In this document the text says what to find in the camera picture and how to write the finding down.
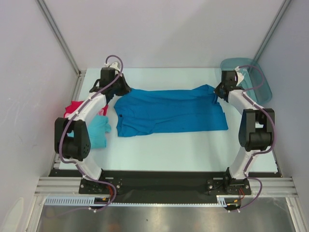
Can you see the left aluminium corner post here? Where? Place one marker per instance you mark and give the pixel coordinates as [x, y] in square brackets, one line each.
[58, 35]

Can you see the right aluminium corner post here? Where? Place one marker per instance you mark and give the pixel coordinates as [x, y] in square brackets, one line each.
[272, 29]

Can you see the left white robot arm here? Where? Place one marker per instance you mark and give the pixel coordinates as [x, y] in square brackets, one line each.
[80, 133]

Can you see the folded cyan t shirt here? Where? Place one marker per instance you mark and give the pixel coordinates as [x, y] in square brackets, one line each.
[97, 130]

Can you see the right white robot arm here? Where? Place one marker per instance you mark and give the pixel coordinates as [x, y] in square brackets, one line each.
[256, 134]

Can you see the light blue cable duct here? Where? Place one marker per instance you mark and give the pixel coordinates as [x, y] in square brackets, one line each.
[69, 201]

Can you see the right light cable duct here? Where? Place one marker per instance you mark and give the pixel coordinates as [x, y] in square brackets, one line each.
[229, 200]

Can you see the folded pink t shirt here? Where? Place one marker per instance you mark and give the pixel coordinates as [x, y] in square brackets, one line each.
[102, 112]

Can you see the teal transparent plastic bin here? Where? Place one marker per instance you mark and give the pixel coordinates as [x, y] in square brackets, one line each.
[253, 76]

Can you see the aluminium corner post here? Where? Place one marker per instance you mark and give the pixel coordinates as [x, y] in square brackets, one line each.
[272, 29]
[58, 35]

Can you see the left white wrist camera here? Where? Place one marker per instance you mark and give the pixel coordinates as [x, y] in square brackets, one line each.
[115, 65]

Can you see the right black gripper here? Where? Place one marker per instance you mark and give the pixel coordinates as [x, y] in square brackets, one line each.
[219, 90]

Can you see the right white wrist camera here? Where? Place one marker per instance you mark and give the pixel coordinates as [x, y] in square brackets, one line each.
[239, 75]

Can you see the blue t shirt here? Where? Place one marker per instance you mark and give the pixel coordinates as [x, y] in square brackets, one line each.
[142, 112]

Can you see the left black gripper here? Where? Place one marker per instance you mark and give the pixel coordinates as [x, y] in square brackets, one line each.
[126, 89]

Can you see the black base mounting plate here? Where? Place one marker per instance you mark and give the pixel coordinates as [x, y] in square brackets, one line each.
[160, 187]

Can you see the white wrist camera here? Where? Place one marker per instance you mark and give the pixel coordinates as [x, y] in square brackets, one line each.
[239, 75]
[115, 65]

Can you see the folded red t shirt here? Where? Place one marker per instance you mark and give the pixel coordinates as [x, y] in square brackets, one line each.
[74, 105]

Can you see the aluminium front frame rail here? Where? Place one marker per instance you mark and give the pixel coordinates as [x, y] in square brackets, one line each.
[69, 186]

